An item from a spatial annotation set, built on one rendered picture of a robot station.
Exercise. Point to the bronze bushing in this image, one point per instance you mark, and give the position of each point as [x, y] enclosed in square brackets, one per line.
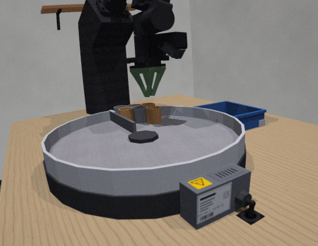
[127, 112]
[153, 115]
[148, 104]

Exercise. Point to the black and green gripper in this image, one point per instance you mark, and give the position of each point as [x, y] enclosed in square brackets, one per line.
[147, 66]

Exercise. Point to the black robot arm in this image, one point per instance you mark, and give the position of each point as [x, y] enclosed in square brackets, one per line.
[158, 17]

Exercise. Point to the grey round turntable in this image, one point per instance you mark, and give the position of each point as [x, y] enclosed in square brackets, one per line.
[192, 164]

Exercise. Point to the blue crate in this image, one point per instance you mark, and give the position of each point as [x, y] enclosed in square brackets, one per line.
[251, 117]

